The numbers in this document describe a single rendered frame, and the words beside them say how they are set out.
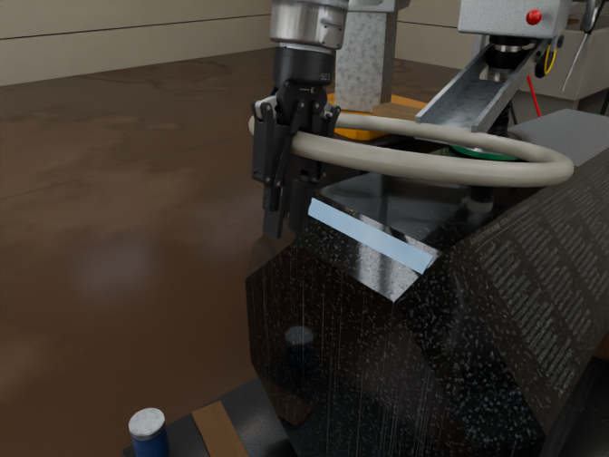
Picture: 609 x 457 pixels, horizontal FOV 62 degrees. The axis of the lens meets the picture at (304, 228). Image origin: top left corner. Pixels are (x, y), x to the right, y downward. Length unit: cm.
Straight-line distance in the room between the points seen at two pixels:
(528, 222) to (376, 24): 108
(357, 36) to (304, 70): 142
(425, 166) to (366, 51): 146
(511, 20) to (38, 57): 617
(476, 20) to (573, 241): 56
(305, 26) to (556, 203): 84
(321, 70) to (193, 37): 721
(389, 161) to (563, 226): 75
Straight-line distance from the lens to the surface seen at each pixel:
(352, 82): 206
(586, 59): 417
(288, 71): 62
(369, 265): 99
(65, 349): 220
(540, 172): 67
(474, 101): 124
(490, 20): 134
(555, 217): 127
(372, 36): 201
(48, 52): 702
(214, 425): 173
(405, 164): 59
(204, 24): 789
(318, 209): 111
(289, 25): 61
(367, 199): 111
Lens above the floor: 134
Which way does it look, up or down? 29 degrees down
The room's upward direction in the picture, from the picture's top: straight up
